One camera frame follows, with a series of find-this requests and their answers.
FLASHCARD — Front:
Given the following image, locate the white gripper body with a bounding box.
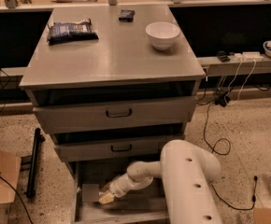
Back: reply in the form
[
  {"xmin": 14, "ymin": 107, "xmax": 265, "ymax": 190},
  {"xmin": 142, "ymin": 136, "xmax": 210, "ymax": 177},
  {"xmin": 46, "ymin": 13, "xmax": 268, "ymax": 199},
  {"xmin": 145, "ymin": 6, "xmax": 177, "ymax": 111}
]
[{"xmin": 109, "ymin": 174, "xmax": 136, "ymax": 198}]

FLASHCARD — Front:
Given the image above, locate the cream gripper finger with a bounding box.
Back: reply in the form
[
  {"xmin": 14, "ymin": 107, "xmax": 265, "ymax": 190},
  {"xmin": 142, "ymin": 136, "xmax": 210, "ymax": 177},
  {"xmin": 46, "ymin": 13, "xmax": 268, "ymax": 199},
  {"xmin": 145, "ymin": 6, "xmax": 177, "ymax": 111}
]
[{"xmin": 99, "ymin": 192, "xmax": 114, "ymax": 204}]

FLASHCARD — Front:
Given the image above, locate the clear plastic water bottle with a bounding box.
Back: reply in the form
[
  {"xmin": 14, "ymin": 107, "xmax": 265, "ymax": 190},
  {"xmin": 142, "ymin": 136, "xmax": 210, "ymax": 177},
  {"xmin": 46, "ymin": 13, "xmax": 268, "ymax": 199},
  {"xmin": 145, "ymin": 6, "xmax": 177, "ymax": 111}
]
[{"xmin": 99, "ymin": 186, "xmax": 109, "ymax": 197}]

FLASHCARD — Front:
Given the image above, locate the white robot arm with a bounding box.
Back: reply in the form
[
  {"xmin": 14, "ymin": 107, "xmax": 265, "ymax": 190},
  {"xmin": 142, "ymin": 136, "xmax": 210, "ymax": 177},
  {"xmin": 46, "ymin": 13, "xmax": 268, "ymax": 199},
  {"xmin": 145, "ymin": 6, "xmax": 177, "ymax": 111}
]
[{"xmin": 99, "ymin": 140, "xmax": 222, "ymax": 224}]

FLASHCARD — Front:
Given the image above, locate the grey bottom drawer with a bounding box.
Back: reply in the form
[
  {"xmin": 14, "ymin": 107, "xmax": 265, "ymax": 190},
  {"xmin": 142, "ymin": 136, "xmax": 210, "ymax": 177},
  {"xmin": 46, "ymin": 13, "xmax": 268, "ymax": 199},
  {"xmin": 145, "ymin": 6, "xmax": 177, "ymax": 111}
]
[{"xmin": 72, "ymin": 154, "xmax": 170, "ymax": 224}]

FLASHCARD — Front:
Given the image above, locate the grey drawer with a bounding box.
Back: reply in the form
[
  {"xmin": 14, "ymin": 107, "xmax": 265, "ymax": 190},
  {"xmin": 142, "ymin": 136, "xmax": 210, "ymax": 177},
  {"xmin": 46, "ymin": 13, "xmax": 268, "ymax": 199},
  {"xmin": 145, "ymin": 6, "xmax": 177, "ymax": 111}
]
[
  {"xmin": 72, "ymin": 154, "xmax": 170, "ymax": 224},
  {"xmin": 52, "ymin": 123, "xmax": 184, "ymax": 162},
  {"xmin": 26, "ymin": 80, "xmax": 196, "ymax": 134}
]

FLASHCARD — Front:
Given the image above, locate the grey middle drawer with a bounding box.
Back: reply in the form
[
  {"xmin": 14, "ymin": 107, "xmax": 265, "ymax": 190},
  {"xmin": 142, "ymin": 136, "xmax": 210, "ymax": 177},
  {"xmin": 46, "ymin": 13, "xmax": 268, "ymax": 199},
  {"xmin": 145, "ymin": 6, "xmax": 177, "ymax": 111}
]
[{"xmin": 52, "ymin": 123, "xmax": 184, "ymax": 162}]

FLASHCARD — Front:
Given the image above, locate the grey top drawer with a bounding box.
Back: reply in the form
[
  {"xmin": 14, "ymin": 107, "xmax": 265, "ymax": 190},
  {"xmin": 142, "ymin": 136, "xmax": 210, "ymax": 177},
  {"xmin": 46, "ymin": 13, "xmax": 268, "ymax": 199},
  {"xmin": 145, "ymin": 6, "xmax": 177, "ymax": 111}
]
[{"xmin": 26, "ymin": 80, "xmax": 196, "ymax": 134}]

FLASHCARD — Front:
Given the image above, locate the grey drawer cabinet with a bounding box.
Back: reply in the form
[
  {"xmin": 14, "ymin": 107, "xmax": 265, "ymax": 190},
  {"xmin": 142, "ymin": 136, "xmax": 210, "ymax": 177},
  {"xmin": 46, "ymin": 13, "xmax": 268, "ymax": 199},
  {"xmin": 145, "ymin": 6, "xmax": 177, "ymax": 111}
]
[{"xmin": 19, "ymin": 4, "xmax": 207, "ymax": 173}]

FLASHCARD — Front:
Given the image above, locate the black tube on floor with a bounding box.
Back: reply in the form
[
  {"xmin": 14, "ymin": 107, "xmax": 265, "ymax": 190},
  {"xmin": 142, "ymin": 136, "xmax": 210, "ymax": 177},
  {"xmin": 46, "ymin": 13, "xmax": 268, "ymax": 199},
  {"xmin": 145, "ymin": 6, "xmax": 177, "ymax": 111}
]
[{"xmin": 26, "ymin": 128, "xmax": 45, "ymax": 199}]

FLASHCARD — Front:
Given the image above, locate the cardboard box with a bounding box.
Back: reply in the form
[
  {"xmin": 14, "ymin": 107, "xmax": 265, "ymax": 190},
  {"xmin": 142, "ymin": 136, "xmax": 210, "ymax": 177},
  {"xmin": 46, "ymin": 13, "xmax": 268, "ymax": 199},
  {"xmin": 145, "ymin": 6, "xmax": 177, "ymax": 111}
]
[{"xmin": 0, "ymin": 149, "xmax": 21, "ymax": 204}]

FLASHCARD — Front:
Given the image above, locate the black power adapter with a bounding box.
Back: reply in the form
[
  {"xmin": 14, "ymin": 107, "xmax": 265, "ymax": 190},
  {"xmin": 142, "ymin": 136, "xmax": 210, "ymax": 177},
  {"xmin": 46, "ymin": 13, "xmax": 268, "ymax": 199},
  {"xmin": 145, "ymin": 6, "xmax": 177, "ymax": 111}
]
[{"xmin": 215, "ymin": 94, "xmax": 231, "ymax": 107}]

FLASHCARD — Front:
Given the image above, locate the white ceramic bowl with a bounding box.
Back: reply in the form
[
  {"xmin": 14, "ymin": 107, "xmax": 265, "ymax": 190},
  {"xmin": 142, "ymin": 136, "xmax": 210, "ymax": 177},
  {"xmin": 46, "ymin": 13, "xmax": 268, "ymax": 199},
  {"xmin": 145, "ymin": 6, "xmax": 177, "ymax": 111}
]
[{"xmin": 146, "ymin": 21, "xmax": 180, "ymax": 50}]

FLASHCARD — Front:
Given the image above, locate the dark blue snack bag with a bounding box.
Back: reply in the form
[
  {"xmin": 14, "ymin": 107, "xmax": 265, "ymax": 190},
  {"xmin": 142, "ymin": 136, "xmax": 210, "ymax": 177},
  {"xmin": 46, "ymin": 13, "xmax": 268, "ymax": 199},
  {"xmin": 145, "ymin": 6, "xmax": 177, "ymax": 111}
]
[{"xmin": 47, "ymin": 19, "xmax": 98, "ymax": 45}]

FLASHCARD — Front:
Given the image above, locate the black remote on ledge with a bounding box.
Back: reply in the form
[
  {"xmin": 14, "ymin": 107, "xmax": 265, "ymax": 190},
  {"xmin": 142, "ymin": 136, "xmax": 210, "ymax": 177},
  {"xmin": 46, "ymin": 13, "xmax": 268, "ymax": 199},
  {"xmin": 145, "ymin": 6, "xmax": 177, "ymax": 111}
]
[{"xmin": 217, "ymin": 50, "xmax": 230, "ymax": 63}]

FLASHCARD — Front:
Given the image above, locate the small dark blue box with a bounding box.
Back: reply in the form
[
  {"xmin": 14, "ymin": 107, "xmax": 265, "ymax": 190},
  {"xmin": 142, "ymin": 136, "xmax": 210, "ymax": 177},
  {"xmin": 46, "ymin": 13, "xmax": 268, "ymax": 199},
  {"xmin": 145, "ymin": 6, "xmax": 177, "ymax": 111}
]
[{"xmin": 119, "ymin": 9, "xmax": 135, "ymax": 22}]

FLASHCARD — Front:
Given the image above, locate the white power strip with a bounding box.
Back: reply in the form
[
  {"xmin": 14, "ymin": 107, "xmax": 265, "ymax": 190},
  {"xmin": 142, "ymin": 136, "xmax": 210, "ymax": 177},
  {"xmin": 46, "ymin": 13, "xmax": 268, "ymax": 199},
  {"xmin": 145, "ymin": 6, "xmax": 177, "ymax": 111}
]
[{"xmin": 235, "ymin": 51, "xmax": 264, "ymax": 61}]

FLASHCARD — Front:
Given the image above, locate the black cable left floor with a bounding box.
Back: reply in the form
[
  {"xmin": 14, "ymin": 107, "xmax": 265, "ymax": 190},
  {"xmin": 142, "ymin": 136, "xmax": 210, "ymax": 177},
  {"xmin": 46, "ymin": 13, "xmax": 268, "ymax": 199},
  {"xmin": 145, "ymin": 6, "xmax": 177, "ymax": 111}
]
[{"xmin": 0, "ymin": 162, "xmax": 35, "ymax": 224}]

